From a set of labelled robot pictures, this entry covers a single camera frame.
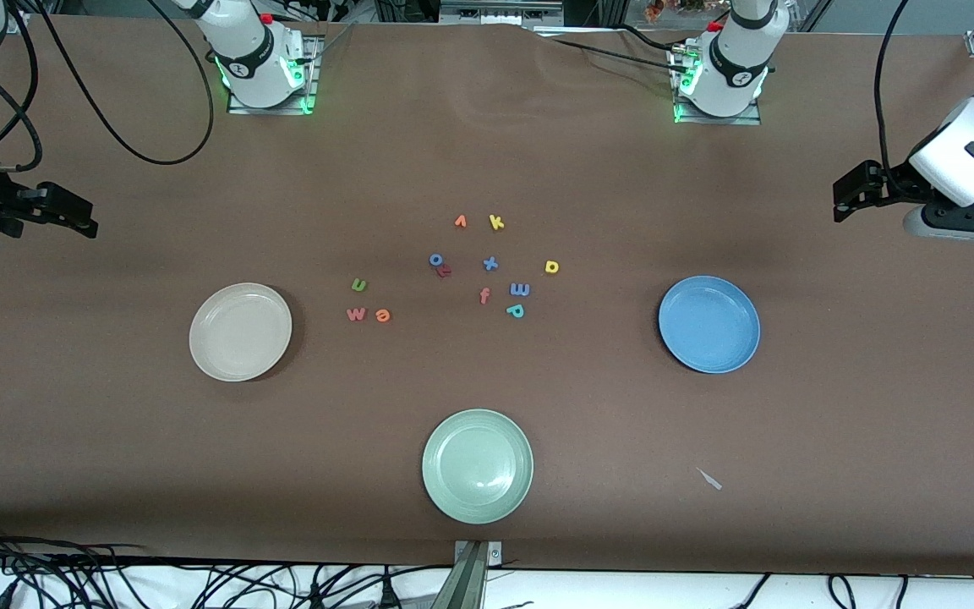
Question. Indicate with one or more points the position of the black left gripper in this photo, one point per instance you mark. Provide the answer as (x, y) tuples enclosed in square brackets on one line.
[(893, 185)]

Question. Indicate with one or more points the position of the red letter w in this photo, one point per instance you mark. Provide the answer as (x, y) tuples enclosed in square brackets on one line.
[(356, 315)]

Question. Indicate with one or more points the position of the blue letter m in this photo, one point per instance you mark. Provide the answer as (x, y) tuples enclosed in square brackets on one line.
[(519, 289)]

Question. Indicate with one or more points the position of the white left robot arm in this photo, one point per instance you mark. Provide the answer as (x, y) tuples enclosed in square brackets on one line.
[(736, 59)]

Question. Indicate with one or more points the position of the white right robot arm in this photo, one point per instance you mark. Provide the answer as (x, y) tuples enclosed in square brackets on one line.
[(250, 51)]

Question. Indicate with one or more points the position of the blue plate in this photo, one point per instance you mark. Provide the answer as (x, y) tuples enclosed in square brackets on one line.
[(709, 324)]

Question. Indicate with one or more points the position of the beige plate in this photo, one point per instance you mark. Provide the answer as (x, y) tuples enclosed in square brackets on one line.
[(240, 331)]

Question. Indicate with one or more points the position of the brown table cover sheet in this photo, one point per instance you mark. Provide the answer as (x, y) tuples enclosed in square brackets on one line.
[(115, 440)]

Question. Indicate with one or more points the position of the orange background object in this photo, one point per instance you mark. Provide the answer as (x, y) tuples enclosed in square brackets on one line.
[(654, 8)]

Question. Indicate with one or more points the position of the small grey paper scrap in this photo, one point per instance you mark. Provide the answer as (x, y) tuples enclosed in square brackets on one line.
[(711, 480)]

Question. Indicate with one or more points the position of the teal letter p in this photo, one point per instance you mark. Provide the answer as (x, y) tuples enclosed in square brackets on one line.
[(515, 309)]

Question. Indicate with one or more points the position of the pale green plate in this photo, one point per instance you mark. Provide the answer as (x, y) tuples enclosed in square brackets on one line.
[(477, 465)]

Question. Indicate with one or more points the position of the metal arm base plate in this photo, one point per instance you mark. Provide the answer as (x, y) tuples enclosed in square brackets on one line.
[(314, 80), (715, 120)]

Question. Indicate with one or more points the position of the dark background frame structure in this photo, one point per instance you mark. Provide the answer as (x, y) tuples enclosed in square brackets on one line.
[(495, 10)]

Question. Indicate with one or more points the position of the aluminium profile with bracket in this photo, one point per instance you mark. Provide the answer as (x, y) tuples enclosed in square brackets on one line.
[(470, 584)]

